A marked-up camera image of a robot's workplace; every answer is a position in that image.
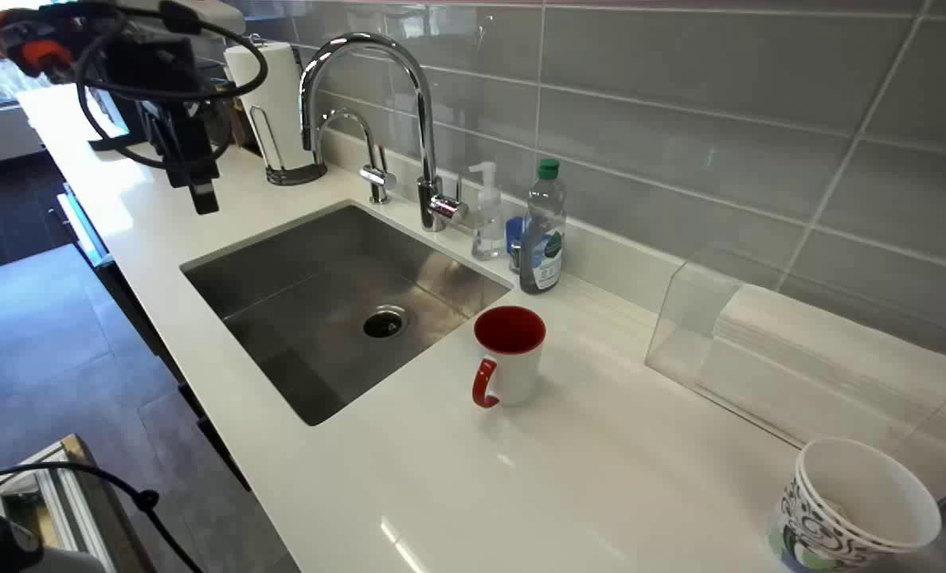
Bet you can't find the black wire paper towel holder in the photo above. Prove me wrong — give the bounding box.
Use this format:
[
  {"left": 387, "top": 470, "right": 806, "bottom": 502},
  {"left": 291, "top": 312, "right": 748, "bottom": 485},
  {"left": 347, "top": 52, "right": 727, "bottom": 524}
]
[{"left": 247, "top": 103, "right": 333, "bottom": 192}]

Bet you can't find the small chrome faucet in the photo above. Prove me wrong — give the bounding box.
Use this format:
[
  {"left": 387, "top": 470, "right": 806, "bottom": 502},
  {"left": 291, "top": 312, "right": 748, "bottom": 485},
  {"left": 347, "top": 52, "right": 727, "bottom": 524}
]
[{"left": 322, "top": 104, "right": 400, "bottom": 207}]

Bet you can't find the thin black floor cable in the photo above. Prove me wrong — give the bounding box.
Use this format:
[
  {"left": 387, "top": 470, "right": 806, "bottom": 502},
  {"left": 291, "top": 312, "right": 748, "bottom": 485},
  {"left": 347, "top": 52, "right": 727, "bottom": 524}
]
[{"left": 0, "top": 457, "right": 208, "bottom": 573}]

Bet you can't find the clear pump soap bottle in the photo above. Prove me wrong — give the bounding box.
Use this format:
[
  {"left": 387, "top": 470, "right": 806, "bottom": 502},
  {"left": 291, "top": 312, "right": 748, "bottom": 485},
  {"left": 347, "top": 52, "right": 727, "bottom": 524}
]
[{"left": 466, "top": 160, "right": 509, "bottom": 265}]

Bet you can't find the white mug with red interior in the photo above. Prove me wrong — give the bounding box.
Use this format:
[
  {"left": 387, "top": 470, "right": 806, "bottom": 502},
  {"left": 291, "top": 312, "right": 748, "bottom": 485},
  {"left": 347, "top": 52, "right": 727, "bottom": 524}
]
[{"left": 470, "top": 302, "right": 552, "bottom": 414}]

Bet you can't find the dish soap bottle green cap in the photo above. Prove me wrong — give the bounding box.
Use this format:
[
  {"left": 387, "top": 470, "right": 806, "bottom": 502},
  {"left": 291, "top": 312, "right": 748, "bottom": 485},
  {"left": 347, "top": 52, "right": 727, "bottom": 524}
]
[{"left": 518, "top": 155, "right": 572, "bottom": 299}]

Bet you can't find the grey camera stand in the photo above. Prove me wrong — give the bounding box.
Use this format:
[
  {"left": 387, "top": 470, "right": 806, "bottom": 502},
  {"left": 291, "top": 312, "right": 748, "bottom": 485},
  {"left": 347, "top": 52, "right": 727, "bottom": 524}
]
[{"left": 0, "top": 499, "right": 109, "bottom": 573}]

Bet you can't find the stainless steel sink basin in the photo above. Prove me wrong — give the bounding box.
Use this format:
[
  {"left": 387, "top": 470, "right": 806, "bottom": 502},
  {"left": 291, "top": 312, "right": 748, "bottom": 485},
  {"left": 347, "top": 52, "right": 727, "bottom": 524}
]
[{"left": 178, "top": 202, "right": 518, "bottom": 431}]

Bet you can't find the tall chrome gooseneck faucet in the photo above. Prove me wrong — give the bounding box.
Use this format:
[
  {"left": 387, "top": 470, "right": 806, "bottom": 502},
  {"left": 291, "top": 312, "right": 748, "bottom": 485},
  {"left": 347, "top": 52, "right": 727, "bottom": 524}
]
[{"left": 297, "top": 30, "right": 472, "bottom": 235}]

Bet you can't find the clear acrylic napkin holder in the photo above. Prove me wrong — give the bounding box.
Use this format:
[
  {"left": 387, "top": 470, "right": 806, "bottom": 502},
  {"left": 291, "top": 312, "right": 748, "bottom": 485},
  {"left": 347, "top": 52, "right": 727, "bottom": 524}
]
[{"left": 645, "top": 259, "right": 946, "bottom": 509}]

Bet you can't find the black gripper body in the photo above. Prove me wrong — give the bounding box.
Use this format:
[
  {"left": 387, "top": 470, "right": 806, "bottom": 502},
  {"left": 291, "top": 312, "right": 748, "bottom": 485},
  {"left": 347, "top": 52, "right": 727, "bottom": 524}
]
[{"left": 144, "top": 92, "right": 233, "bottom": 192}]

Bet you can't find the round sink drain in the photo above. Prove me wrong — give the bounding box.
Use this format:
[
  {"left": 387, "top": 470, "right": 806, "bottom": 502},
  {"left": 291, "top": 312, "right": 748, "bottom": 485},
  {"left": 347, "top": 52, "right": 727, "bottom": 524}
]
[{"left": 360, "top": 299, "right": 411, "bottom": 344}]

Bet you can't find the light wooden side table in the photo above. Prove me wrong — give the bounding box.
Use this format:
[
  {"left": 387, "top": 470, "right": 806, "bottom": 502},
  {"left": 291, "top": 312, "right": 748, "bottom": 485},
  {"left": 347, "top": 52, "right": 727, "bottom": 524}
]
[{"left": 0, "top": 431, "right": 160, "bottom": 573}]

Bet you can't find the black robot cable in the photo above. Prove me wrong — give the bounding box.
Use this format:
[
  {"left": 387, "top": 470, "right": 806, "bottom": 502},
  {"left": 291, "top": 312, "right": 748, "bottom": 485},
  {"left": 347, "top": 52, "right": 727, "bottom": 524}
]
[{"left": 69, "top": 4, "right": 275, "bottom": 171}]

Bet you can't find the black box appliance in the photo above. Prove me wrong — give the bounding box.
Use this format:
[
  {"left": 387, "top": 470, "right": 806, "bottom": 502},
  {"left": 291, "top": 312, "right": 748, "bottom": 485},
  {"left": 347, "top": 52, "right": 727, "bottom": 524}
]
[{"left": 88, "top": 82, "right": 151, "bottom": 152}]

